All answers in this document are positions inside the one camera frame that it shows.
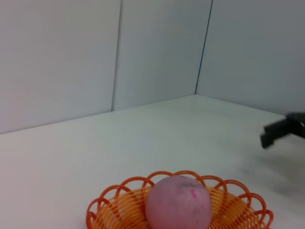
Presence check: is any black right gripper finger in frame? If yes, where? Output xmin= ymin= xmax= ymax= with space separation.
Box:
xmin=263 ymin=113 xmax=305 ymax=135
xmin=259 ymin=123 xmax=305 ymax=150

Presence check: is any pink peach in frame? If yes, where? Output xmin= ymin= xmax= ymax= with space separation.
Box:
xmin=145 ymin=175 xmax=213 ymax=229

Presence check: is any orange plastic wire basket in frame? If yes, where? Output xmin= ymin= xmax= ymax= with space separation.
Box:
xmin=86 ymin=170 xmax=274 ymax=229

